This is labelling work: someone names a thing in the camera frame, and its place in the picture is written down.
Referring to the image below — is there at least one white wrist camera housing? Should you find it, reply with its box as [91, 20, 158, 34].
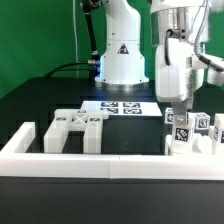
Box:
[199, 54, 224, 86]

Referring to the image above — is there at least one white chair back frame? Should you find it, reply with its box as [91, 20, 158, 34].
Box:
[44, 109, 109, 154]

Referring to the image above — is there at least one white U-shaped fence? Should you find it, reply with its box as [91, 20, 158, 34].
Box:
[0, 122, 224, 181]

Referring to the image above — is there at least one white thin cable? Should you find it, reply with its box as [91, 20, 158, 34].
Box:
[72, 0, 80, 79]

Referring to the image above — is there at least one black cable bundle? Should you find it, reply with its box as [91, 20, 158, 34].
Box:
[44, 9, 101, 79]

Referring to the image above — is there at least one white tagged block part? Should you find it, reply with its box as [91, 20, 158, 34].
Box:
[165, 107, 174, 124]

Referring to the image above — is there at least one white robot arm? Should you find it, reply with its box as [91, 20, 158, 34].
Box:
[82, 0, 224, 124]

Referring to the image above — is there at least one white chair seat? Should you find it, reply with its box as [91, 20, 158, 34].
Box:
[164, 133, 212, 156]

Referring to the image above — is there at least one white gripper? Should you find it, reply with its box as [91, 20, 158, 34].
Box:
[155, 38, 204, 125]

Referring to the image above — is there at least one white sheet with tags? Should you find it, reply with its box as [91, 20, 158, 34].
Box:
[81, 101, 162, 117]

